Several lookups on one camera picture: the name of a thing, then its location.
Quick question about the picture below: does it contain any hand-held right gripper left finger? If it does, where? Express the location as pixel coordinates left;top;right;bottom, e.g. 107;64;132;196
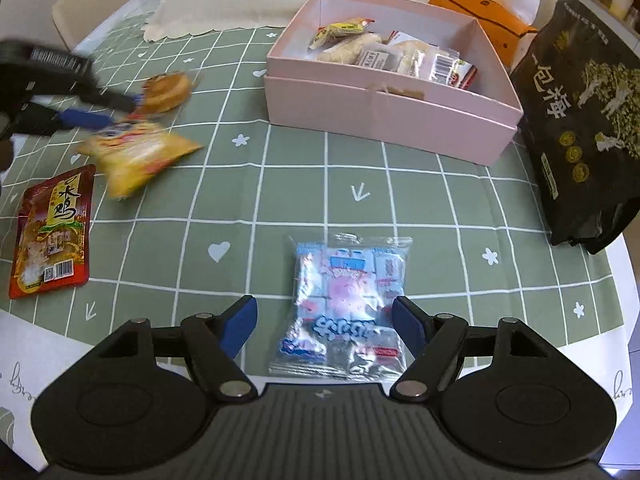
94;295;259;402

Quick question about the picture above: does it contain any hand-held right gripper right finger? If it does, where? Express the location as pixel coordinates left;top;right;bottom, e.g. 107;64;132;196
389;296;552;401

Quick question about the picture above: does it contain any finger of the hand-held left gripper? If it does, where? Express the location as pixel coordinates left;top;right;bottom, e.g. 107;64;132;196
74;79;147;113
19;102;117;136

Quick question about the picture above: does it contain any clear round cake packet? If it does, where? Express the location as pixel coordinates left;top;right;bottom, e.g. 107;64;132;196
134;71;201;116

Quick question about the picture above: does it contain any yellow cartoon snack packet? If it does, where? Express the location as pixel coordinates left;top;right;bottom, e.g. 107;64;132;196
76;119;205;200

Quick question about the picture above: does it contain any blue clear candy packet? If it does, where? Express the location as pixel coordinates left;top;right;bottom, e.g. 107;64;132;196
269;232;414;380

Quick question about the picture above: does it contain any pink cardboard box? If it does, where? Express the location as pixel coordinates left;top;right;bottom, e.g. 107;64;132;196
264;0;524;167

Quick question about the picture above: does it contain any clear puffed rice bar packet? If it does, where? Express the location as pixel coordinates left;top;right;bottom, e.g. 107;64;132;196
317;31;385;66

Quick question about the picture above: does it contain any small red snack packet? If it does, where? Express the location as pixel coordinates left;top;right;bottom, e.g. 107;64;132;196
430;49;479;91

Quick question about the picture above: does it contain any long clear biscuit packet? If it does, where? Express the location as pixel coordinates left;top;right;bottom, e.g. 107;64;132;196
389;31;443;78

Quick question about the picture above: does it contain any beige chair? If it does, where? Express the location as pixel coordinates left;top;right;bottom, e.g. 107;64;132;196
51;0;135;52

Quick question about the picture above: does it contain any red chicken snack packet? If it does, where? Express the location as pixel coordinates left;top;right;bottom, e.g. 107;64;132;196
9;164;97;301

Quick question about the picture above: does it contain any green checked tablecloth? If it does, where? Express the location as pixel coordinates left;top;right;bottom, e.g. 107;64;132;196
0;5;632;461

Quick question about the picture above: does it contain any cream printed food cover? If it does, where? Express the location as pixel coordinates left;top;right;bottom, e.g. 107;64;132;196
144;0;392;44

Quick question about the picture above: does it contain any large black snack bag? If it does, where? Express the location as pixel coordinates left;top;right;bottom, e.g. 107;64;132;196
509;0;640;256

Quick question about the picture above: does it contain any orange tissue box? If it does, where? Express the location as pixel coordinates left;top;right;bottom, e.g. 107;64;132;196
428;0;540;70

